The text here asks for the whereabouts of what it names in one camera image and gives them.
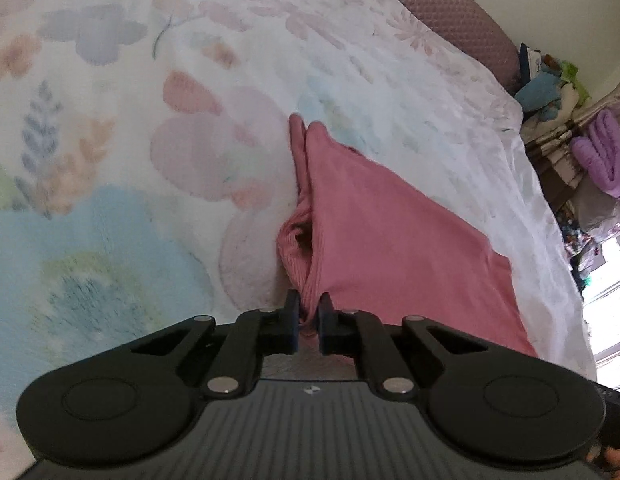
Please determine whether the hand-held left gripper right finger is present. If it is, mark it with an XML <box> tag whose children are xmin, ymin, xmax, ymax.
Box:
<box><xmin>317</xmin><ymin>291</ymin><xmax>491</xmax><ymax>397</ymax></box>

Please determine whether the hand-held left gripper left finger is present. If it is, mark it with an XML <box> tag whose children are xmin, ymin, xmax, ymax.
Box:
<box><xmin>130</xmin><ymin>289</ymin><xmax>302</xmax><ymax>397</ymax></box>

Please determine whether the pink small garment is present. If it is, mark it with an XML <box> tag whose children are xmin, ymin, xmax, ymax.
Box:
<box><xmin>276</xmin><ymin>112</ymin><xmax>539</xmax><ymax>361</ymax></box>

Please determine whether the window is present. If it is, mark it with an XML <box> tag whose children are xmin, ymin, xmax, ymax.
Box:
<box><xmin>580</xmin><ymin>230</ymin><xmax>620</xmax><ymax>387</ymax></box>

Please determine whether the floral white blanket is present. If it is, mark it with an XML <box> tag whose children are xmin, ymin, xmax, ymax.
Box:
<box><xmin>0</xmin><ymin>0</ymin><xmax>599</xmax><ymax>461</ymax></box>

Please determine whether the mauve textured pillow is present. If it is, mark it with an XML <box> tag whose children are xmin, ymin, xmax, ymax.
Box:
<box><xmin>335</xmin><ymin>0</ymin><xmax>521</xmax><ymax>94</ymax></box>

